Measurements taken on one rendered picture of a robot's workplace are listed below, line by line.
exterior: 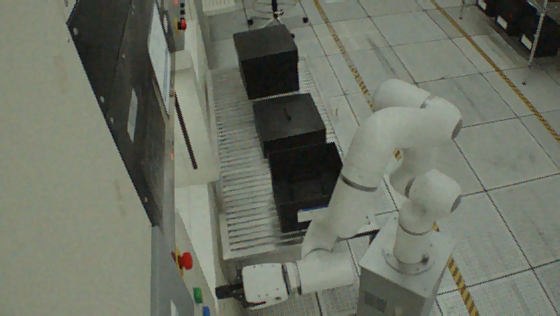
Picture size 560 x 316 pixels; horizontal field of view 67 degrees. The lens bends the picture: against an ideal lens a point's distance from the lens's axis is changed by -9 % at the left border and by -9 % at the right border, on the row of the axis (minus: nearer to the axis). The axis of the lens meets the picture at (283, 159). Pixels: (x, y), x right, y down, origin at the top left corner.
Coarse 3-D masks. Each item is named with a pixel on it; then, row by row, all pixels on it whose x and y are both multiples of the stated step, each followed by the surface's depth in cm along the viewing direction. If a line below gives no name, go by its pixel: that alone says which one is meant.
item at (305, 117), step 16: (288, 96) 219; (304, 96) 218; (256, 112) 213; (272, 112) 212; (288, 112) 206; (304, 112) 210; (256, 128) 219; (272, 128) 203; (288, 128) 203; (304, 128) 202; (320, 128) 201; (272, 144) 200; (288, 144) 202; (304, 144) 204
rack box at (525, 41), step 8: (528, 16) 347; (536, 16) 346; (544, 16) 345; (520, 24) 354; (528, 24) 343; (536, 24) 337; (544, 24) 336; (552, 24) 335; (520, 32) 357; (528, 32) 344; (544, 32) 330; (552, 32) 331; (520, 40) 361; (528, 40) 348; (544, 40) 334; (552, 40) 335; (528, 48) 351; (536, 48) 340; (544, 48) 341; (552, 48) 341; (536, 56) 346; (544, 56) 346
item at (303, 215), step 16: (320, 144) 183; (336, 144) 182; (272, 160) 185; (288, 160) 186; (304, 160) 188; (320, 160) 189; (336, 160) 185; (272, 176) 173; (288, 176) 193; (304, 176) 190; (320, 176) 191; (336, 176) 192; (288, 192) 188; (304, 192) 188; (320, 192) 187; (288, 208) 165; (304, 208) 166; (320, 208) 168; (288, 224) 171; (304, 224) 173
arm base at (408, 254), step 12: (396, 228) 154; (432, 228) 148; (396, 240) 156; (408, 240) 150; (420, 240) 148; (384, 252) 163; (396, 252) 159; (408, 252) 154; (420, 252) 154; (432, 252) 161; (396, 264) 159; (408, 264) 159; (420, 264) 158
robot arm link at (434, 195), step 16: (416, 176) 134; (432, 176) 132; (448, 176) 134; (416, 192) 134; (432, 192) 130; (448, 192) 129; (416, 208) 144; (432, 208) 132; (448, 208) 129; (400, 224) 149; (416, 224) 142; (432, 224) 145
